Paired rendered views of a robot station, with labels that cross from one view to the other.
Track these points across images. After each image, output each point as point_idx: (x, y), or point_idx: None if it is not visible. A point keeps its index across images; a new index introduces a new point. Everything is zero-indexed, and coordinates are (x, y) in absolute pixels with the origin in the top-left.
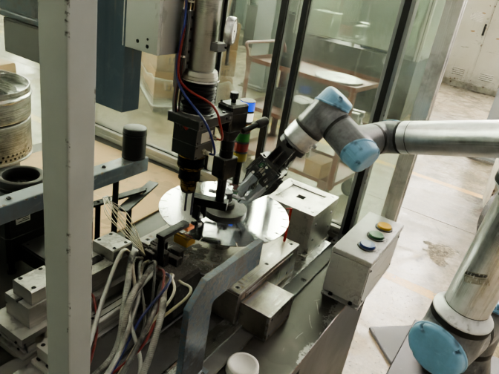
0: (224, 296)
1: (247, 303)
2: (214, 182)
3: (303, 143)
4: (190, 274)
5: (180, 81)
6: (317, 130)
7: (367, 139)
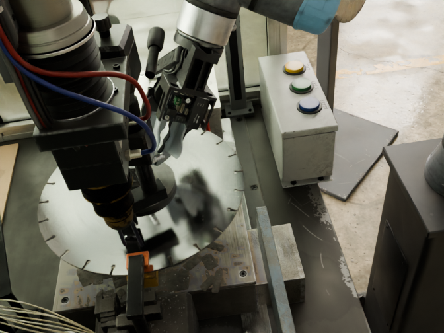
0: (232, 294)
1: (263, 279)
2: (29, 132)
3: (223, 34)
4: (188, 312)
5: (30, 66)
6: (236, 1)
7: None
